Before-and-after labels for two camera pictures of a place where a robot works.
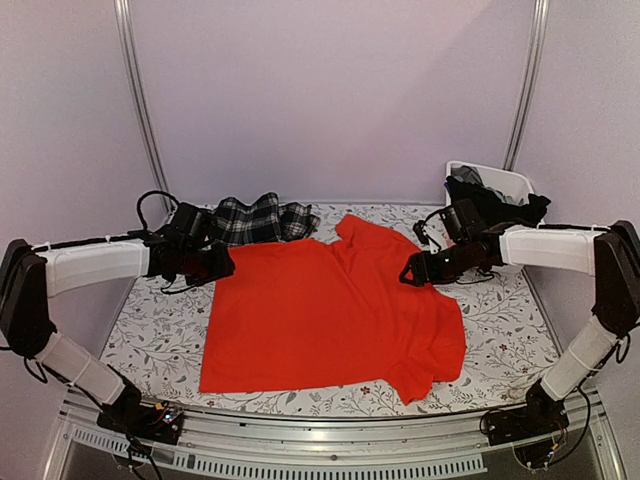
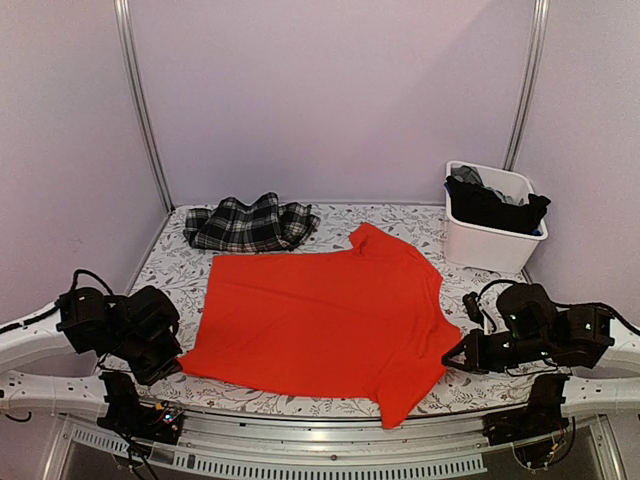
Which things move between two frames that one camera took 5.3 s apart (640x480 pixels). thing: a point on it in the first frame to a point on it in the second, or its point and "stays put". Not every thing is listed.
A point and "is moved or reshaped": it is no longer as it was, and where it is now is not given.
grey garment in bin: (467, 174) stays put
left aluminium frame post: (124, 23) stays put
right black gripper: (418, 259) to (474, 355)
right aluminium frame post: (529, 84) stays put
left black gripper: (224, 266) to (168, 367)
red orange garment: (319, 314) is moved or reshaped
